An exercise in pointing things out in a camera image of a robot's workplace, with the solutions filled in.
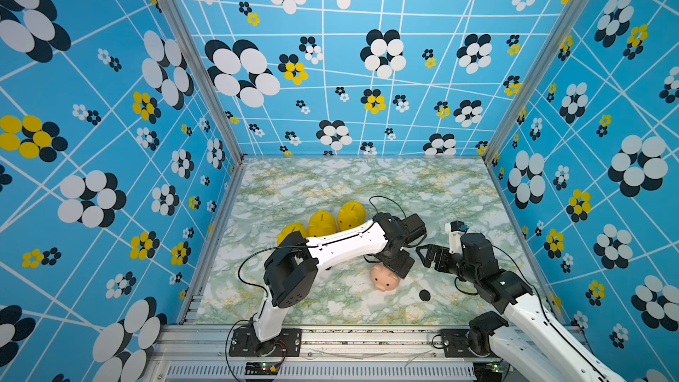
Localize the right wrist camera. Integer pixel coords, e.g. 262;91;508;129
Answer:
444;220;468;254

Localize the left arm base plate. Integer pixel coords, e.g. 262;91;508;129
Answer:
226;326;302;357

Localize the pink piggy bank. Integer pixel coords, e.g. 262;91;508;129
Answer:
370;264;401;292

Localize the yellow piggy bank front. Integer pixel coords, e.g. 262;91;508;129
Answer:
277;222;309;245

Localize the aluminium front rail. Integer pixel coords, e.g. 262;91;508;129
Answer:
142;325;529;381

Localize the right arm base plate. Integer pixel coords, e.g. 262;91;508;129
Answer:
439;327;517;359

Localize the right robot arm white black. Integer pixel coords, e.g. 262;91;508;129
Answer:
416;231;623;381

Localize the aluminium corner post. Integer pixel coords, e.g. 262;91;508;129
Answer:
483;0;590;167
159;0;243;166

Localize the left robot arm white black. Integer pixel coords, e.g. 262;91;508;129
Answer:
252;213;426;343

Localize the yellow piggy bank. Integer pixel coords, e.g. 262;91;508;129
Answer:
277;222;309;245
308;210;338;237
337;201;366;232

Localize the yellow piggy bank back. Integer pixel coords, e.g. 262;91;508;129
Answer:
337;201;366;232

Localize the right aluminium corner post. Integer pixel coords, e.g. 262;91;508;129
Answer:
483;0;590;167

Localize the left aluminium corner post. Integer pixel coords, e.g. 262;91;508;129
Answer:
159;0;243;166

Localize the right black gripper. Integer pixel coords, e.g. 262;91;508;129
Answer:
416;244;478;286

